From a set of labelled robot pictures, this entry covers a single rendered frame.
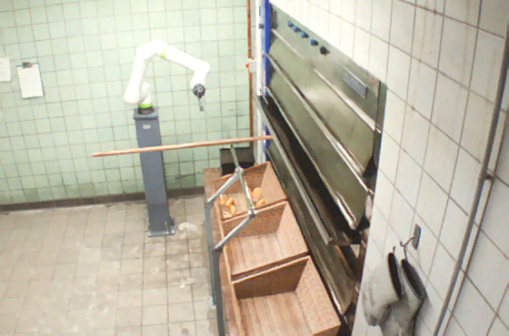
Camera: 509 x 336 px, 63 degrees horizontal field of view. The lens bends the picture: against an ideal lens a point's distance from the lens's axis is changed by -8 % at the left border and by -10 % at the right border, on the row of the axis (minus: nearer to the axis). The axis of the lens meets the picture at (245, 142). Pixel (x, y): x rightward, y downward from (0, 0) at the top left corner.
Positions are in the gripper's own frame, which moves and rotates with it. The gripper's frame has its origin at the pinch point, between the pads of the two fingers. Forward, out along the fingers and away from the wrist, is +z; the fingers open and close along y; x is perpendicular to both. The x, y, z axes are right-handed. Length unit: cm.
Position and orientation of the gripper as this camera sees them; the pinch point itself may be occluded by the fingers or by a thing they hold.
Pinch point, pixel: (201, 101)
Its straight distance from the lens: 313.5
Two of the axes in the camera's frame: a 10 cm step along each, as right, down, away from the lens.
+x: -9.9, 0.9, -1.3
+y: 0.2, 9.0, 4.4
